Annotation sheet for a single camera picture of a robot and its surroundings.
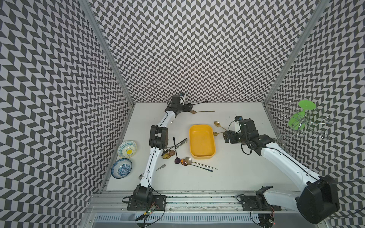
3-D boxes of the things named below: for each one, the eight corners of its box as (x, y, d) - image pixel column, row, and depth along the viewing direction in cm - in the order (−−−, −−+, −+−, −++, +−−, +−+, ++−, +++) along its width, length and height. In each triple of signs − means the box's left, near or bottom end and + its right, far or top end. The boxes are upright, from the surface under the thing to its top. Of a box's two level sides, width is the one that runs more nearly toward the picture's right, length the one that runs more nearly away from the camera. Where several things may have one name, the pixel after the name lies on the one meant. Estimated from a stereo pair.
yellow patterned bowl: (117, 157, 90) (115, 155, 87) (122, 143, 97) (120, 140, 94) (135, 157, 90) (133, 155, 87) (139, 143, 97) (137, 140, 94)
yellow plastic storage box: (189, 159, 91) (189, 156, 86) (189, 126, 108) (189, 121, 103) (215, 159, 91) (216, 156, 86) (211, 126, 108) (212, 121, 103)
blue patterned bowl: (112, 179, 83) (109, 176, 79) (118, 161, 90) (115, 158, 86) (130, 179, 83) (128, 176, 79) (135, 161, 90) (132, 158, 86)
